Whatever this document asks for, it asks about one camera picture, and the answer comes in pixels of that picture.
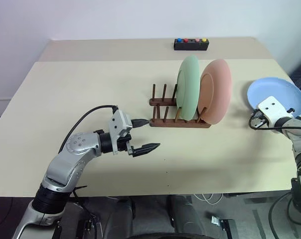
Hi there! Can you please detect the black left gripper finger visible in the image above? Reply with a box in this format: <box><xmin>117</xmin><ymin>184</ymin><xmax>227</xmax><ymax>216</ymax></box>
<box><xmin>131</xmin><ymin>119</ymin><xmax>150</xmax><ymax>129</ymax></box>
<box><xmin>130</xmin><ymin>142</ymin><xmax>161</xmax><ymax>158</ymax></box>

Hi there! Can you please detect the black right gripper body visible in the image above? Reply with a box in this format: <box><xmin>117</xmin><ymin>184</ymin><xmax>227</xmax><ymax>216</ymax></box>
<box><xmin>251</xmin><ymin>110</ymin><xmax>269</xmax><ymax>129</ymax></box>

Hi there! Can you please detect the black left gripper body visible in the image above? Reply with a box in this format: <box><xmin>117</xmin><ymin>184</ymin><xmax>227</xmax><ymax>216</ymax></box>
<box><xmin>115</xmin><ymin>133</ymin><xmax>137</xmax><ymax>156</ymax></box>

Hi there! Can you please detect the blue plate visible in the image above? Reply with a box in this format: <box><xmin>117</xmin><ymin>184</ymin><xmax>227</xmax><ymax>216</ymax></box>
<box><xmin>247</xmin><ymin>77</ymin><xmax>301</xmax><ymax>118</ymax></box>

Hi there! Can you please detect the red plate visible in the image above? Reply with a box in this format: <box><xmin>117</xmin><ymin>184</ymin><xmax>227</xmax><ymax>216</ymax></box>
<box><xmin>196</xmin><ymin>59</ymin><xmax>233</xmax><ymax>125</ymax></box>

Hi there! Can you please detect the green plate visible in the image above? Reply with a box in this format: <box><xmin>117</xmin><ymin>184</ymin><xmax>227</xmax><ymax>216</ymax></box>
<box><xmin>176</xmin><ymin>55</ymin><xmax>200</xmax><ymax>121</ymax></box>

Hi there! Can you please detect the wooden dish rack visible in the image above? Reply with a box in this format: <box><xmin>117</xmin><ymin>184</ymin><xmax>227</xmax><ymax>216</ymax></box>
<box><xmin>149</xmin><ymin>84</ymin><xmax>212</xmax><ymax>129</ymax></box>

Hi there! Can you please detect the dark grey rounded shape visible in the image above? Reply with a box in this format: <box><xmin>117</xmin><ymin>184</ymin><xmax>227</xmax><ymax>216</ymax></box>
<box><xmin>110</xmin><ymin>196</ymin><xmax>137</xmax><ymax>239</ymax></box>
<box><xmin>166</xmin><ymin>195</ymin><xmax>200</xmax><ymax>239</ymax></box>

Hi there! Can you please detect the black button box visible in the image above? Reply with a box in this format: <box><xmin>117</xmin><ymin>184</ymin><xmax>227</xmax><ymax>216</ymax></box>
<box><xmin>173</xmin><ymin>38</ymin><xmax>210</xmax><ymax>51</ymax></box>

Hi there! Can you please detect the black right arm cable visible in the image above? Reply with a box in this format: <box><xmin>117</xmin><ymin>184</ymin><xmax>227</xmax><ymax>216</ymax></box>
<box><xmin>248</xmin><ymin>116</ymin><xmax>301</xmax><ymax>131</ymax></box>

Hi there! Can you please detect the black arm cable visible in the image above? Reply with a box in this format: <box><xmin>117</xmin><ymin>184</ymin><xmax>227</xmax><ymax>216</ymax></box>
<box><xmin>57</xmin><ymin>105</ymin><xmax>119</xmax><ymax>152</ymax></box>
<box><xmin>248</xmin><ymin>116</ymin><xmax>301</xmax><ymax>131</ymax></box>

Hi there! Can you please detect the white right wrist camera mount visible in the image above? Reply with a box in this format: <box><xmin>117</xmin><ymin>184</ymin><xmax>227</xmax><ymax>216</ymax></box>
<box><xmin>257</xmin><ymin>96</ymin><xmax>296</xmax><ymax>126</ymax></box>

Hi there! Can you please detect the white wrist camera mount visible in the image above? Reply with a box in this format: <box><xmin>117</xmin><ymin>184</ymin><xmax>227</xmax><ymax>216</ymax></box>
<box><xmin>108</xmin><ymin>109</ymin><xmax>133</xmax><ymax>153</ymax></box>
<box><xmin>257</xmin><ymin>96</ymin><xmax>296</xmax><ymax>126</ymax></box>

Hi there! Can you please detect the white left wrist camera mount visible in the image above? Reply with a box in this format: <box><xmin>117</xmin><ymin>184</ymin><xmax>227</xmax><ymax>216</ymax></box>
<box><xmin>108</xmin><ymin>109</ymin><xmax>133</xmax><ymax>153</ymax></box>

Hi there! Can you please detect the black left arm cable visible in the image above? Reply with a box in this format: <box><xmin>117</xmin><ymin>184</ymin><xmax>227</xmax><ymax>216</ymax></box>
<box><xmin>57</xmin><ymin>105</ymin><xmax>119</xmax><ymax>152</ymax></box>

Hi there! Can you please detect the white floor cable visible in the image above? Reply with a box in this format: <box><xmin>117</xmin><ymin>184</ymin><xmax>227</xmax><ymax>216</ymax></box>
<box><xmin>192</xmin><ymin>193</ymin><xmax>224</xmax><ymax>205</ymax></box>

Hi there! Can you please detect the black floor cable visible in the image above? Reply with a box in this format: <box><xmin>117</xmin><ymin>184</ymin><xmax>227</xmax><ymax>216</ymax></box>
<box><xmin>269</xmin><ymin>191</ymin><xmax>301</xmax><ymax>239</ymax></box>

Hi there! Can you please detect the metal floor bracket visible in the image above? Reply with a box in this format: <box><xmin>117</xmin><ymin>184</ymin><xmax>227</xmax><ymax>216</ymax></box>
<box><xmin>210</xmin><ymin>215</ymin><xmax>238</xmax><ymax>239</ymax></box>

